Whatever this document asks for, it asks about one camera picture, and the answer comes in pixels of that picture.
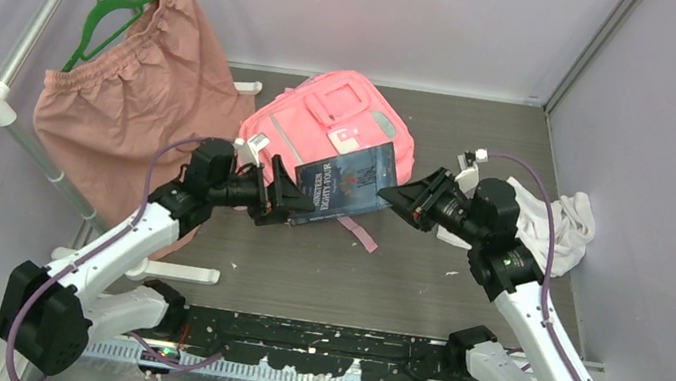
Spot blue book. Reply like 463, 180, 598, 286
290, 142, 398, 226

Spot pink student backpack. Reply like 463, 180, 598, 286
238, 70, 415, 252

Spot white clothes rack stand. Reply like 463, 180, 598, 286
0, 0, 276, 298

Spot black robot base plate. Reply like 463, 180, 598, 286
114, 292, 490, 381

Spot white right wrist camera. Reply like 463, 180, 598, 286
455, 148, 489, 195

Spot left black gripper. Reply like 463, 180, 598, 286
206, 146, 321, 233

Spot green clothes hanger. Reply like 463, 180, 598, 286
60, 0, 160, 86

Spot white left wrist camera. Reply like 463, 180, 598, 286
233, 133, 271, 167

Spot white crumpled cloth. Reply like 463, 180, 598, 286
432, 167, 603, 284

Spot white slotted cable duct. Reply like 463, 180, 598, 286
84, 339, 361, 381

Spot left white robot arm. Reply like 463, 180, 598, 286
0, 136, 315, 381

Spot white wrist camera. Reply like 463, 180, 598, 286
233, 133, 271, 167
455, 148, 489, 195

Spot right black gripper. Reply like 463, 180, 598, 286
371, 158, 495, 249

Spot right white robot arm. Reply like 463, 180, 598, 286
378, 168, 595, 381

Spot pink shorts on hanger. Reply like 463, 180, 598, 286
33, 0, 256, 228

